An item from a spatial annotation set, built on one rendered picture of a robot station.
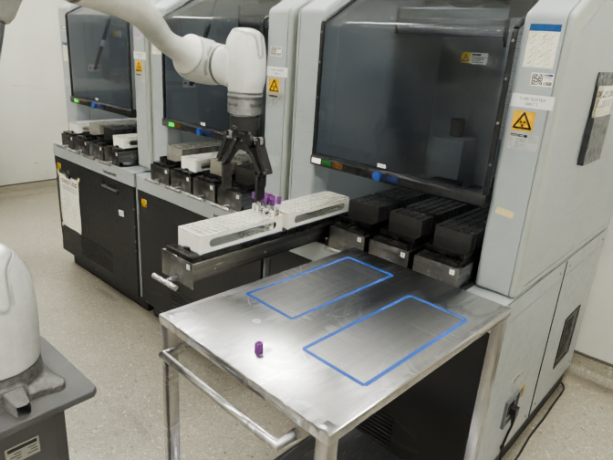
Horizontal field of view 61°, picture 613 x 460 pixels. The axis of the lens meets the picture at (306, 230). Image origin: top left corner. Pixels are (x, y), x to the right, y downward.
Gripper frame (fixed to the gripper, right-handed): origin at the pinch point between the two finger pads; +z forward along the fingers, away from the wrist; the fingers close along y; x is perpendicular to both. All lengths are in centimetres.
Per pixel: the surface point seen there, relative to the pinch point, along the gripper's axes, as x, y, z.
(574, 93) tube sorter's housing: 49, 65, -32
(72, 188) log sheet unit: 29, -170, 43
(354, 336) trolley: -20, 56, 13
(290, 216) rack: 14.4, 5.1, 9.2
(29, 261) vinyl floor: 15, -207, 95
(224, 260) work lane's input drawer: -11.6, 6.9, 15.6
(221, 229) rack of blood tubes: -10.0, 3.4, 8.4
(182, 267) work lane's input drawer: -21.7, 2.8, 16.3
